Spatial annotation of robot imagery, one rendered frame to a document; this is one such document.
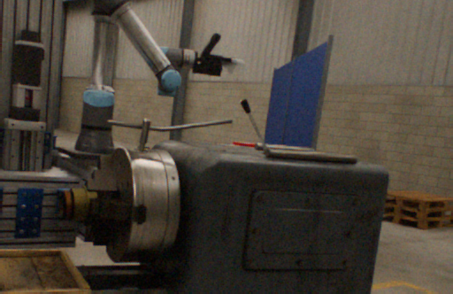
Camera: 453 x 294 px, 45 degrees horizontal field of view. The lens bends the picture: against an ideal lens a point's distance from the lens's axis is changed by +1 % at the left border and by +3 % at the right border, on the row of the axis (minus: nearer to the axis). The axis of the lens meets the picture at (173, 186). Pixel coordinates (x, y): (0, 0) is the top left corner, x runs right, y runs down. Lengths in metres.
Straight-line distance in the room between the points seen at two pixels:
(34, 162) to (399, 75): 11.30
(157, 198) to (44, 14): 1.05
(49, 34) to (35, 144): 0.42
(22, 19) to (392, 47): 11.41
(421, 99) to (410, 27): 1.58
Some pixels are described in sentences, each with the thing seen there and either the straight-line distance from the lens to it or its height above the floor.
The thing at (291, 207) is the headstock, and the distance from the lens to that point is 1.45.
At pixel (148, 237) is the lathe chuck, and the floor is 1.03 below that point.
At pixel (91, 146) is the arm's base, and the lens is 2.01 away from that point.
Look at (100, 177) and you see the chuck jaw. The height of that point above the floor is 1.15.
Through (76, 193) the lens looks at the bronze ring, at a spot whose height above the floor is 1.11.
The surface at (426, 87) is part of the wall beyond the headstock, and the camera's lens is 12.44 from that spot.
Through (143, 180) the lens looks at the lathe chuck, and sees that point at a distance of 1.33.
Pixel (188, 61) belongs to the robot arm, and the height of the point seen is 1.55.
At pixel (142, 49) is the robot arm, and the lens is 2.06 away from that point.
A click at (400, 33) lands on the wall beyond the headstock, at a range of 13.07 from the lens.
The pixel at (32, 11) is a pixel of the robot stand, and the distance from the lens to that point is 2.15.
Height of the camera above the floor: 1.34
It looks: 8 degrees down
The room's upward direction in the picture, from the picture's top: 6 degrees clockwise
